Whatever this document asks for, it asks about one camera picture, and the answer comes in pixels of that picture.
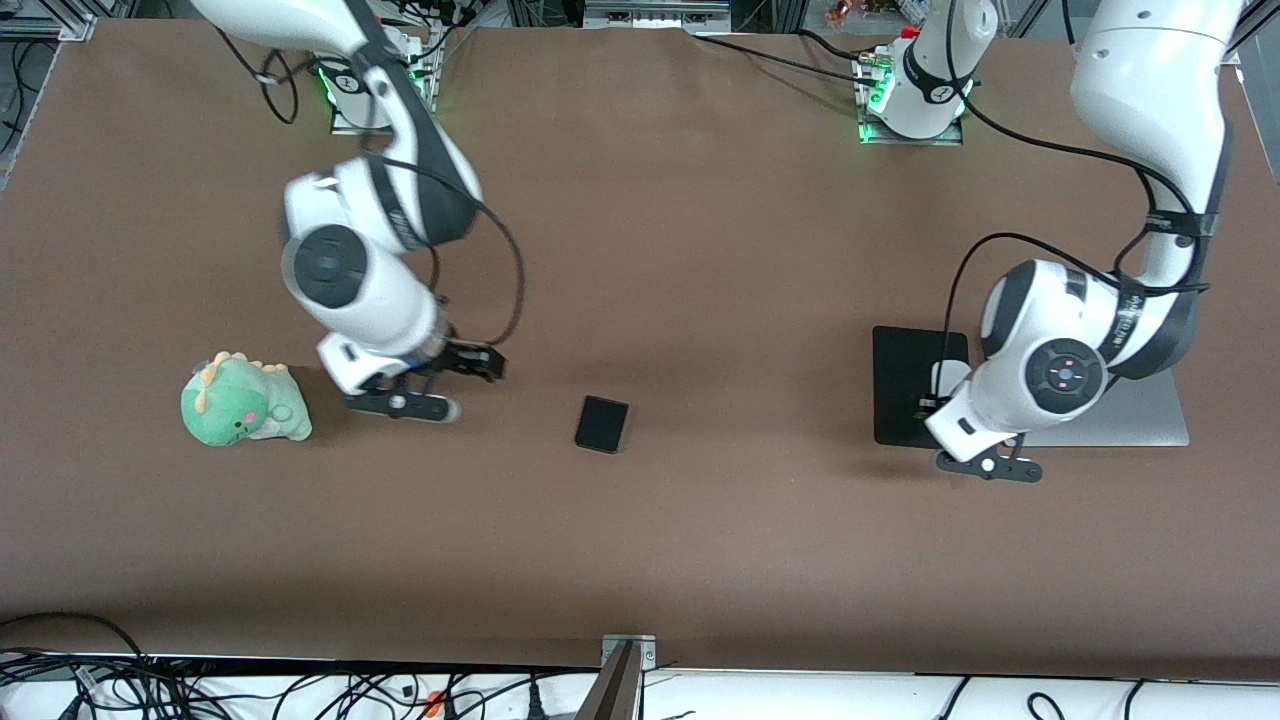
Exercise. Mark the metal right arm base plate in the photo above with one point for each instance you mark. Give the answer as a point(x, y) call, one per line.
point(340, 120)

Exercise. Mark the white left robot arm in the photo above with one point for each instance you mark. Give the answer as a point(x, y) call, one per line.
point(1150, 120)

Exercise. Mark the black phone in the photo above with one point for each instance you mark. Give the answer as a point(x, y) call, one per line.
point(601, 424)

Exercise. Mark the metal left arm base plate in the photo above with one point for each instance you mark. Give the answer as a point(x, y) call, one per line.
point(868, 132)

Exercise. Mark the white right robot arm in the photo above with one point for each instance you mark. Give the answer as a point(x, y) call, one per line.
point(360, 290)

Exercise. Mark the white computer mouse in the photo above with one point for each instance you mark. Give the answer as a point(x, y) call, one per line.
point(948, 378)

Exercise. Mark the black mouse pad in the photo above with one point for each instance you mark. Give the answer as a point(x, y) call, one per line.
point(900, 380)

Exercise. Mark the small colourful figurines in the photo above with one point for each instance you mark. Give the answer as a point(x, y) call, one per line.
point(870, 10)

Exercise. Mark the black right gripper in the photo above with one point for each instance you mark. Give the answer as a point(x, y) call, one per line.
point(466, 358)

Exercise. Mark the green dinosaur plush toy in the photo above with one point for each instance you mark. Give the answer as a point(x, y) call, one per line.
point(240, 405)

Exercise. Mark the silver laptop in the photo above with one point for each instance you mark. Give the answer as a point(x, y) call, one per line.
point(1150, 420)

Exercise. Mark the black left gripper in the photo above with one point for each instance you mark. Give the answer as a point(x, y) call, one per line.
point(927, 404)

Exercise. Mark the metal table edge bracket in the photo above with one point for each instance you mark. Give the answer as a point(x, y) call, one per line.
point(620, 670)

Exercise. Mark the metal rail with sockets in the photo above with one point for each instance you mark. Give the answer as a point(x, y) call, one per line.
point(655, 14)

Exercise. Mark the aluminium frame profile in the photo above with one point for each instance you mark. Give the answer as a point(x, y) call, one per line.
point(1250, 45)
point(45, 20)

